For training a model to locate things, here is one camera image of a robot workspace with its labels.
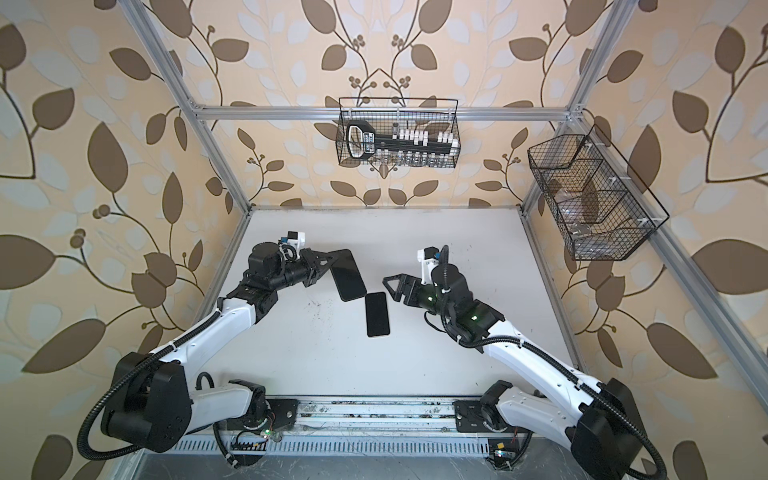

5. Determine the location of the wall wire basket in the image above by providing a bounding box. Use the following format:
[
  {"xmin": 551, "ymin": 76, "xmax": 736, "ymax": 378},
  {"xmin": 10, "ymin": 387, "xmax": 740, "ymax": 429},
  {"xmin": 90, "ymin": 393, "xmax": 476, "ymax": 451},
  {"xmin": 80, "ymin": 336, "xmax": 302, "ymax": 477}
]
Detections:
[
  {"xmin": 527, "ymin": 126, "xmax": 670, "ymax": 261},
  {"xmin": 335, "ymin": 95, "xmax": 462, "ymax": 169}
]

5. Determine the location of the black tool in basket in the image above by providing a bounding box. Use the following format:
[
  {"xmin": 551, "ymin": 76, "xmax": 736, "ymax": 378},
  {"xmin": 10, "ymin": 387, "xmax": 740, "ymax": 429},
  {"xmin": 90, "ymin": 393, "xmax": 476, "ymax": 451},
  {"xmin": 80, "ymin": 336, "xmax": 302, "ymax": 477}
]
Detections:
[{"xmin": 341, "ymin": 120, "xmax": 461, "ymax": 160}]

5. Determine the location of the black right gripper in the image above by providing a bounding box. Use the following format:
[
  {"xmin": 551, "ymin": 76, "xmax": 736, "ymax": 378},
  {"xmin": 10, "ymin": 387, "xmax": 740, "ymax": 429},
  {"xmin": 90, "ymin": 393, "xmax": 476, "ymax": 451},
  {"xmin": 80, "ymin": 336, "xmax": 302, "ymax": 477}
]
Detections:
[{"xmin": 383, "ymin": 274, "xmax": 454, "ymax": 323}]

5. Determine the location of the black phone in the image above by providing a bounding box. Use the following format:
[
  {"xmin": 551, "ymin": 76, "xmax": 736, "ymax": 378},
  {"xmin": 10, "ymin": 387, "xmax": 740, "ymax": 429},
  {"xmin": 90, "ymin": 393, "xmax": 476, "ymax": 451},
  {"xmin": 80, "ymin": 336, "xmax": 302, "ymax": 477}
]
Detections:
[{"xmin": 365, "ymin": 292, "xmax": 391, "ymax": 338}]

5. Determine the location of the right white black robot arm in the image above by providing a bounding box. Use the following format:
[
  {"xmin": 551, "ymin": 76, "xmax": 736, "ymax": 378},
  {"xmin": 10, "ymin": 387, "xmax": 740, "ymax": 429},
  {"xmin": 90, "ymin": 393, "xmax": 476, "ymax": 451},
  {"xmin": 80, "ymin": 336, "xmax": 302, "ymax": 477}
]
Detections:
[{"xmin": 382, "ymin": 264, "xmax": 668, "ymax": 479}]

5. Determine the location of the left black corrugated cable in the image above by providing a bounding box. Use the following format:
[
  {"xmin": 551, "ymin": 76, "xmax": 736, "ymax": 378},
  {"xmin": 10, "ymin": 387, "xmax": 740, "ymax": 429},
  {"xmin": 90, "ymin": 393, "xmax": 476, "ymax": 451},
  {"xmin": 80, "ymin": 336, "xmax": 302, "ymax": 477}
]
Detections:
[{"xmin": 76, "ymin": 308, "xmax": 223, "ymax": 462}]

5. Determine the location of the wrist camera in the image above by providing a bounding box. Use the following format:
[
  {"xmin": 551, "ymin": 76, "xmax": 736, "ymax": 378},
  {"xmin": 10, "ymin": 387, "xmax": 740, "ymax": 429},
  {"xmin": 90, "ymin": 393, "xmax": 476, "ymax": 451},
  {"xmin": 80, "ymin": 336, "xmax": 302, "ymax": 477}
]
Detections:
[
  {"xmin": 417, "ymin": 247, "xmax": 440, "ymax": 285},
  {"xmin": 279, "ymin": 231, "xmax": 306, "ymax": 251}
]

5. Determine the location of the right black corrugated cable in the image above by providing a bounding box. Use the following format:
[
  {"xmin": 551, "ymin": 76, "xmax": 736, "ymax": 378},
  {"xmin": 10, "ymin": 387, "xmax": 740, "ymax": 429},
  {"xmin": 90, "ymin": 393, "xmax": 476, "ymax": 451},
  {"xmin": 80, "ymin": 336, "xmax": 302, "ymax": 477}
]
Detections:
[{"xmin": 437, "ymin": 244, "xmax": 668, "ymax": 480}]

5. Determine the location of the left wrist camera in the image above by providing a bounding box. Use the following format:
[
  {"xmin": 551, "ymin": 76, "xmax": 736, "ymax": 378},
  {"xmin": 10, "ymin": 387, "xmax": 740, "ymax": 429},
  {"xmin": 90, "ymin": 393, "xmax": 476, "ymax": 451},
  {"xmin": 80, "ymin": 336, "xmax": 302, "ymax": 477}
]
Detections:
[{"xmin": 279, "ymin": 231, "xmax": 306, "ymax": 251}]

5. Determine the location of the back wall wire basket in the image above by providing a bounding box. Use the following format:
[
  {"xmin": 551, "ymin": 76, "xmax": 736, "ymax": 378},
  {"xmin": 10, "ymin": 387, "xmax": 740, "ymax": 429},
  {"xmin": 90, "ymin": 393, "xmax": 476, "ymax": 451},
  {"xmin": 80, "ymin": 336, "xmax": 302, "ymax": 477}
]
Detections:
[{"xmin": 335, "ymin": 95, "xmax": 462, "ymax": 169}]

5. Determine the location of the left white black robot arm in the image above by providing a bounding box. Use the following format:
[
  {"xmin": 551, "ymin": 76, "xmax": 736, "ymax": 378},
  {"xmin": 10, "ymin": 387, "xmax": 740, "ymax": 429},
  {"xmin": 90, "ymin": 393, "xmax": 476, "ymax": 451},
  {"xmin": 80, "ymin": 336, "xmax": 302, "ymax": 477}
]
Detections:
[{"xmin": 77, "ymin": 242, "xmax": 342, "ymax": 460}]

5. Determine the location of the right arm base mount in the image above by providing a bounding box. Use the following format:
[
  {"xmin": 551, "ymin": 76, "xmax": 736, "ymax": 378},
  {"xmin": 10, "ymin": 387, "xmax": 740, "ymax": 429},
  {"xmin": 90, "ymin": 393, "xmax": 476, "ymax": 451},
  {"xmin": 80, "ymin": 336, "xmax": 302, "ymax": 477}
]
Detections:
[{"xmin": 453, "ymin": 400, "xmax": 533, "ymax": 471}]

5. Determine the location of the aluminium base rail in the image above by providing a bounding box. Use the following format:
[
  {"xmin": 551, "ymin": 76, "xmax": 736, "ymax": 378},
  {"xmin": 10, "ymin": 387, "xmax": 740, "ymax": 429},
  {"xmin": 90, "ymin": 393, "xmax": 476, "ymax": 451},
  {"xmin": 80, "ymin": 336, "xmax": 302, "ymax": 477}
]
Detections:
[{"xmin": 128, "ymin": 395, "xmax": 625, "ymax": 439}]

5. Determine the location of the black corrugated cable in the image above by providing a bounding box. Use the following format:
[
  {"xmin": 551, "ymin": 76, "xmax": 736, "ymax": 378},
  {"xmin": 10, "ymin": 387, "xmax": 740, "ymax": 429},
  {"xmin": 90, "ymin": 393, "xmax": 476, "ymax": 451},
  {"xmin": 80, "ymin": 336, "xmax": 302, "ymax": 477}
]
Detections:
[
  {"xmin": 437, "ymin": 244, "xmax": 668, "ymax": 480},
  {"xmin": 76, "ymin": 308, "xmax": 223, "ymax": 462}
]

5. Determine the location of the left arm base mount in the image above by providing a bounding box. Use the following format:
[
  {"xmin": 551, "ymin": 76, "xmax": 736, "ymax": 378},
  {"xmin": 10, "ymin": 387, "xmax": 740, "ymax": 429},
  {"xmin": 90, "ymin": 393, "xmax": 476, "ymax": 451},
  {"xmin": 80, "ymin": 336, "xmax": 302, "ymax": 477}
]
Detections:
[{"xmin": 212, "ymin": 399, "xmax": 299, "ymax": 469}]

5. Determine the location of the right wall wire basket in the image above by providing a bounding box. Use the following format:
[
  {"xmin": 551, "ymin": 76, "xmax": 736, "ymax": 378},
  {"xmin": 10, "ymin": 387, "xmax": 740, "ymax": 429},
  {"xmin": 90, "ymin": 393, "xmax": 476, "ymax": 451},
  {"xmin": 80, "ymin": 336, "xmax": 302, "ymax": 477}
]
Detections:
[{"xmin": 527, "ymin": 126, "xmax": 670, "ymax": 261}]

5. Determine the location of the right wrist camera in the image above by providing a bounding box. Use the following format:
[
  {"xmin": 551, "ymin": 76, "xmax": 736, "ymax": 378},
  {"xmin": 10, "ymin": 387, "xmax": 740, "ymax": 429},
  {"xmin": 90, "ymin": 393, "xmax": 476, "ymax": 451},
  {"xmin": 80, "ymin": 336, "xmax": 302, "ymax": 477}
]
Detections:
[{"xmin": 417, "ymin": 247, "xmax": 440, "ymax": 285}]

